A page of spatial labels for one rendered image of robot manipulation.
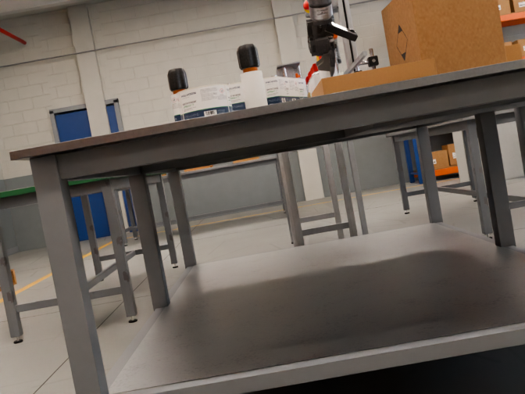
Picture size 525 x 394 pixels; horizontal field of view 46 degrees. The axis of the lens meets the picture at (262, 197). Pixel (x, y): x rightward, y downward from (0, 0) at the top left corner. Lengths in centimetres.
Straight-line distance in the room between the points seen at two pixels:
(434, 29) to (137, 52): 884
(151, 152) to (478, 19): 98
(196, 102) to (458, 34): 98
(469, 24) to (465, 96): 40
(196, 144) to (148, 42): 904
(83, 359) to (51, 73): 936
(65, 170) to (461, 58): 109
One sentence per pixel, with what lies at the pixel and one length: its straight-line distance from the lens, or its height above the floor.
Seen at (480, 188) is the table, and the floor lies 32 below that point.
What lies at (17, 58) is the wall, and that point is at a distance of 1095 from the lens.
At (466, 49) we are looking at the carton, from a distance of 186.
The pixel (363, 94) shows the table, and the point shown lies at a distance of 142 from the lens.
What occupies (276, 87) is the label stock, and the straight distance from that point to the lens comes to 271.
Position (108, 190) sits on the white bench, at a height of 71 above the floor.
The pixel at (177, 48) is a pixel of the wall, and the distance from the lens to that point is 1037.
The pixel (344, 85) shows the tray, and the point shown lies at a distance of 145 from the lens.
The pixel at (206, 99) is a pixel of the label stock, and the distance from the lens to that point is 233.
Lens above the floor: 70
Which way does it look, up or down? 3 degrees down
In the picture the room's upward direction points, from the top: 10 degrees counter-clockwise
